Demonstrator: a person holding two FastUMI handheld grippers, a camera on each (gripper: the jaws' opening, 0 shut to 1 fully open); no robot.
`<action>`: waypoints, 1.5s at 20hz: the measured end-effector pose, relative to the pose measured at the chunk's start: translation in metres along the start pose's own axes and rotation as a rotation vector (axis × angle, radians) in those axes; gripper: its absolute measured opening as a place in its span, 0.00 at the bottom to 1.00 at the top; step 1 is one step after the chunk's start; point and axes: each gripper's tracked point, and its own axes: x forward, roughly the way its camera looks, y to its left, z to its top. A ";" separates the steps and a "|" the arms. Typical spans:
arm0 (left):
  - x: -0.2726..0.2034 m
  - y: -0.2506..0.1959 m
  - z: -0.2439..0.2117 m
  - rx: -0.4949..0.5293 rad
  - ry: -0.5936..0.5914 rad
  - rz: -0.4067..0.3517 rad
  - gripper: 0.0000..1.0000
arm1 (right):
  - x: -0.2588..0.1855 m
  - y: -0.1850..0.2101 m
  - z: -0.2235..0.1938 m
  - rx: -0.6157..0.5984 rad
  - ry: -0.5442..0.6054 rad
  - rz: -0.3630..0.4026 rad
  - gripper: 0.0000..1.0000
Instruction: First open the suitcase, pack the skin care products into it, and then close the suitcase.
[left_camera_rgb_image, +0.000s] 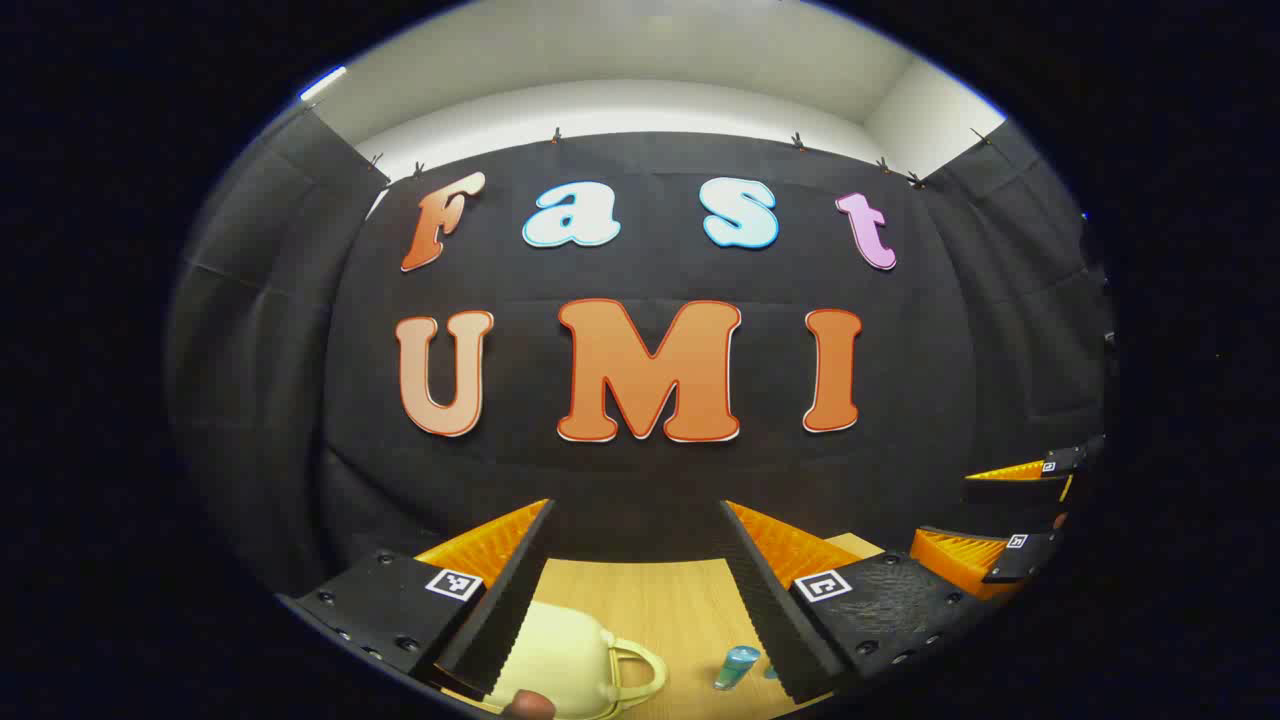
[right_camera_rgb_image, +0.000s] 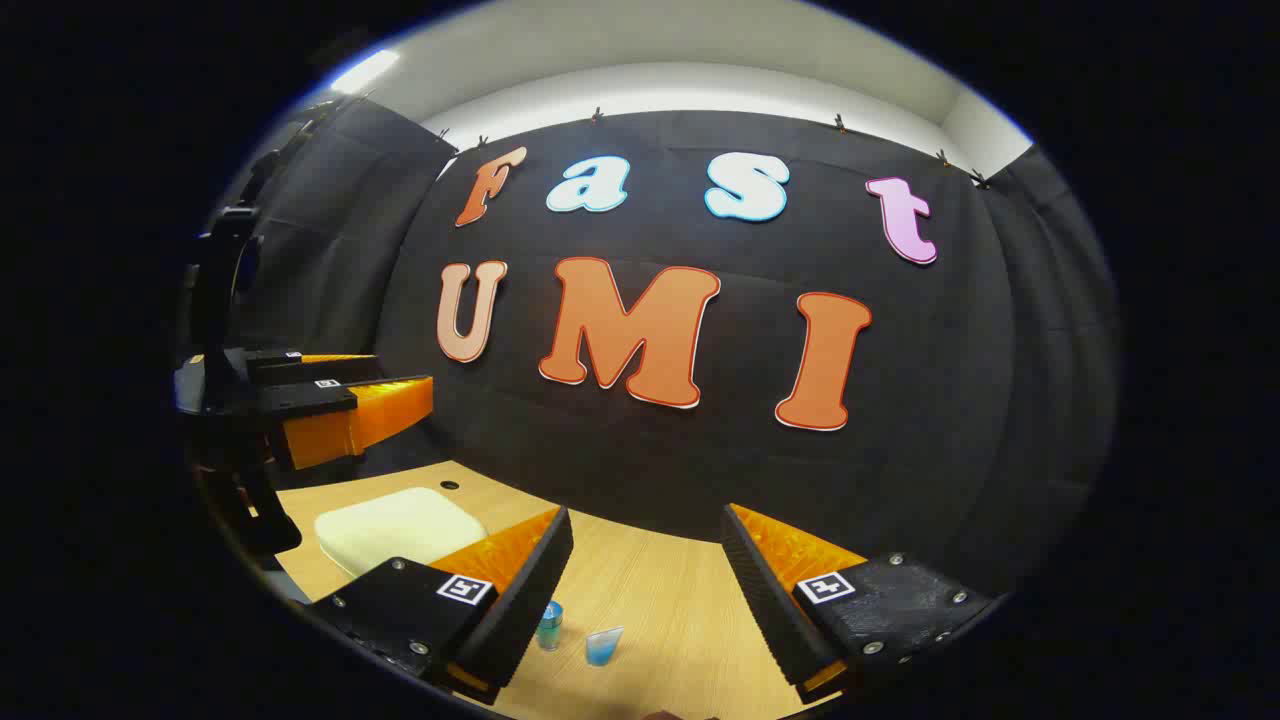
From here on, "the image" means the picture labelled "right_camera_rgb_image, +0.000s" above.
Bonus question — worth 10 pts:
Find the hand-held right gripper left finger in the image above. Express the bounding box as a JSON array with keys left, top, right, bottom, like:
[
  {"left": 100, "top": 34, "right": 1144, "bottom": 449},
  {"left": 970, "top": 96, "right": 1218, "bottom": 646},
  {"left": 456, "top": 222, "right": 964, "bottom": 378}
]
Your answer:
[{"left": 305, "top": 505, "right": 576, "bottom": 706}]

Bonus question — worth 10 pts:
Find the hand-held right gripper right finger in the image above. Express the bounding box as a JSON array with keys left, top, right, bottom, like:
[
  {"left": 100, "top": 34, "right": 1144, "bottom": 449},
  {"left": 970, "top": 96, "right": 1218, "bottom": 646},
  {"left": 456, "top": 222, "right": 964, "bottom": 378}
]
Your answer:
[{"left": 720, "top": 503, "right": 1006, "bottom": 706}]

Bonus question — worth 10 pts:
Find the pale yellow suitcase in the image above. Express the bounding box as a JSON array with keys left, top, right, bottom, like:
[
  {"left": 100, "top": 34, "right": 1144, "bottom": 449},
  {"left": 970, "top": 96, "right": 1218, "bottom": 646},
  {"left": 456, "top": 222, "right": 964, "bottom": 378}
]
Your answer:
[{"left": 314, "top": 487, "right": 491, "bottom": 579}]

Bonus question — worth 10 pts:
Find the black backdrop cloth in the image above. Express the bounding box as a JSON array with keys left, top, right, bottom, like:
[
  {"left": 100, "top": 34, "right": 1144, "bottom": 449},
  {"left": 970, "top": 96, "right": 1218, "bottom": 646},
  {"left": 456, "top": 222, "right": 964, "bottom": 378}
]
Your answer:
[{"left": 215, "top": 95, "right": 1121, "bottom": 601}]

